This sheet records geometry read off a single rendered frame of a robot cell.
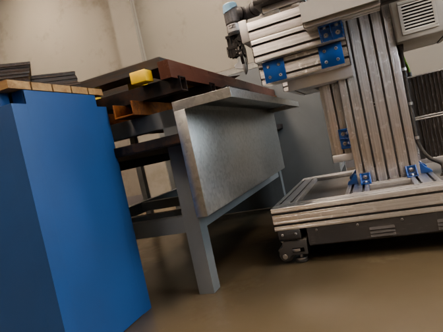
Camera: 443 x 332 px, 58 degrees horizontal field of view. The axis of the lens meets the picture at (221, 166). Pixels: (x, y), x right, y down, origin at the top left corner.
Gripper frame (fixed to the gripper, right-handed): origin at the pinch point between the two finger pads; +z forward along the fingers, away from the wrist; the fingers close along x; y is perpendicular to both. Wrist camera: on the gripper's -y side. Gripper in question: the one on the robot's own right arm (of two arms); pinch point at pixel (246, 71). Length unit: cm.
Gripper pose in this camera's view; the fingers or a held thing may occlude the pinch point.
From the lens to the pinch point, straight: 210.0
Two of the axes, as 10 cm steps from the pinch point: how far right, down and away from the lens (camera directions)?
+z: 2.1, 9.8, 0.4
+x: -3.4, 1.1, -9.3
